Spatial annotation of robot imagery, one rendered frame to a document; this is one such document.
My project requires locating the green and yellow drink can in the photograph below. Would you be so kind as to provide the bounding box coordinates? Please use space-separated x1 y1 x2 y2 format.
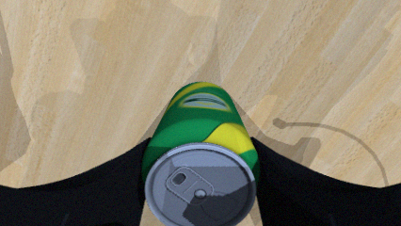
141 82 260 226

